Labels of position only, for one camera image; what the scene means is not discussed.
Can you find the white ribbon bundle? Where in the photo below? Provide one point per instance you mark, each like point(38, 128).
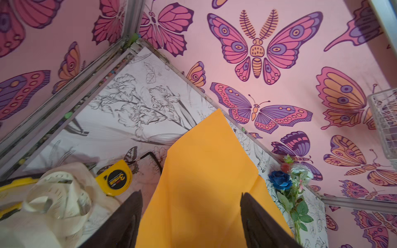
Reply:
point(61, 210)

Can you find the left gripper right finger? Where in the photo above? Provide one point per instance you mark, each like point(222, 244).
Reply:
point(260, 229)

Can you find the white fake flower stem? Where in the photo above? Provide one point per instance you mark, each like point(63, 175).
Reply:
point(294, 202)

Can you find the pink fake rose stem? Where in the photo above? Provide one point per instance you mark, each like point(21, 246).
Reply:
point(287, 164)

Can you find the blue fake flower stem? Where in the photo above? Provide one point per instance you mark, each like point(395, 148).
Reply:
point(280, 180)

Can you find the orange wrapping paper sheet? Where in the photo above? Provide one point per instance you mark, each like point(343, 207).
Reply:
point(197, 201)

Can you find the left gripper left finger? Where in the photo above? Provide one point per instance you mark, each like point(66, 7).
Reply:
point(121, 228)

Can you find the yellow handled tool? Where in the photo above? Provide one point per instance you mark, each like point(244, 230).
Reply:
point(15, 184)

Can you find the yellow tape measure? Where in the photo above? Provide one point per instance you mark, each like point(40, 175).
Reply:
point(116, 179)

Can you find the white wire wall basket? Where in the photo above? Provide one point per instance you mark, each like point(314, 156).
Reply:
point(384, 110)

